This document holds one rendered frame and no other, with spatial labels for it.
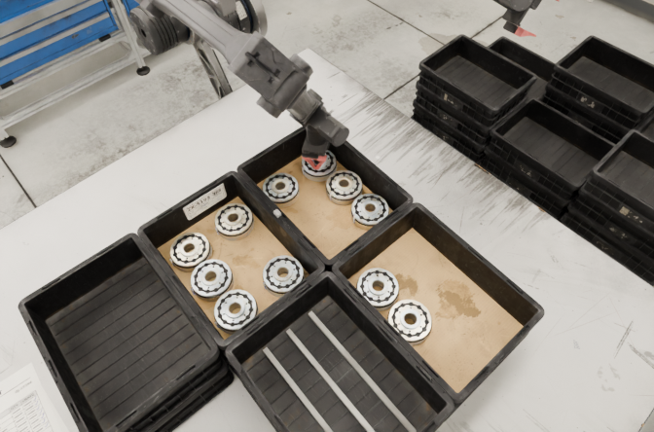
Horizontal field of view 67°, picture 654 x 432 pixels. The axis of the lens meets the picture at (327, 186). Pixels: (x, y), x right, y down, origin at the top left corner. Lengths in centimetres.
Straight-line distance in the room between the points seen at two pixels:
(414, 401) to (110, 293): 78
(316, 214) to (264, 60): 65
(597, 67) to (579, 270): 123
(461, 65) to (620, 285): 122
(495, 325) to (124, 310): 90
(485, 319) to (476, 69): 137
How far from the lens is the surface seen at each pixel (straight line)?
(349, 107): 184
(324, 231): 136
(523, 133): 232
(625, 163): 222
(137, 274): 140
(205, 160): 173
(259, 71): 83
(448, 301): 129
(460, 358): 125
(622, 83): 256
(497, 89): 233
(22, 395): 154
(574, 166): 228
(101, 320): 137
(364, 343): 123
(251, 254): 134
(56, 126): 315
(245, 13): 149
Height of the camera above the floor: 199
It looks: 53 degrees down
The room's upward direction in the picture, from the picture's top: 2 degrees counter-clockwise
